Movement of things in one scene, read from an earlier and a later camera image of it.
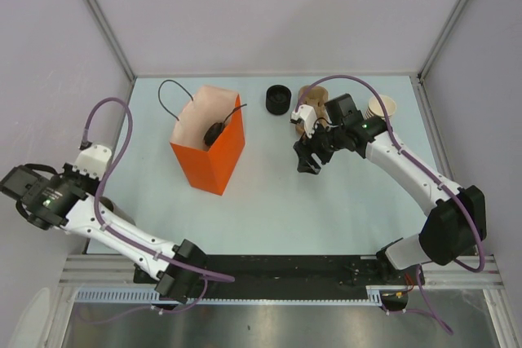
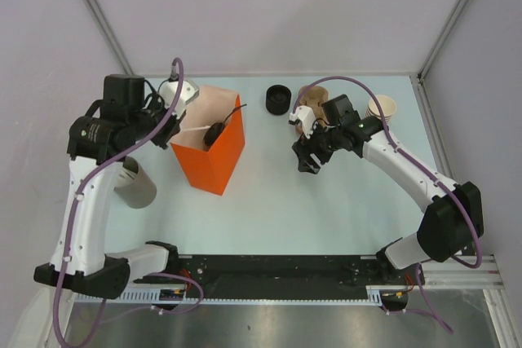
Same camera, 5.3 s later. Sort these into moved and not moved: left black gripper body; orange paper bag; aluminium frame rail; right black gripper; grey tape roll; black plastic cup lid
Moved: grey tape roll; left black gripper body
Not moved: right black gripper; orange paper bag; black plastic cup lid; aluminium frame rail
